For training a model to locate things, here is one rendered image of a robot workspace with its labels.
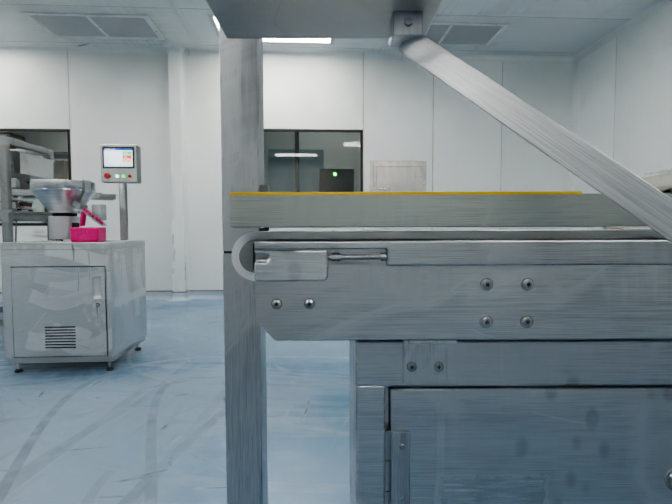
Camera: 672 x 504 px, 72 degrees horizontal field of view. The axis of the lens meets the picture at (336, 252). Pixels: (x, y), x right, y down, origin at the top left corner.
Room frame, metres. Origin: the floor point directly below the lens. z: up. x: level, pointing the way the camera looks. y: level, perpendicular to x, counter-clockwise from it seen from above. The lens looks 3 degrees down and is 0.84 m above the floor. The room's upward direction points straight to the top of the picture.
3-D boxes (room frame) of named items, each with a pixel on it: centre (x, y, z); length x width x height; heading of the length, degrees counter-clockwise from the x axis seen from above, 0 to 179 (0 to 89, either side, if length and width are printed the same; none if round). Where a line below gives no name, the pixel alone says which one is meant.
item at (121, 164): (3.05, 1.42, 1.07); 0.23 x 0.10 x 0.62; 93
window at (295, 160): (5.53, 0.36, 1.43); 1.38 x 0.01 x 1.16; 93
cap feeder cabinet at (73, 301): (2.89, 1.62, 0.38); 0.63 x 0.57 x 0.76; 93
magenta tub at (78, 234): (2.70, 1.46, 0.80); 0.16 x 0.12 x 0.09; 93
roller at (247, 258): (0.59, 0.08, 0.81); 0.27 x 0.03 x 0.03; 0
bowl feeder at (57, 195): (2.94, 1.67, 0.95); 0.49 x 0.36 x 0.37; 93
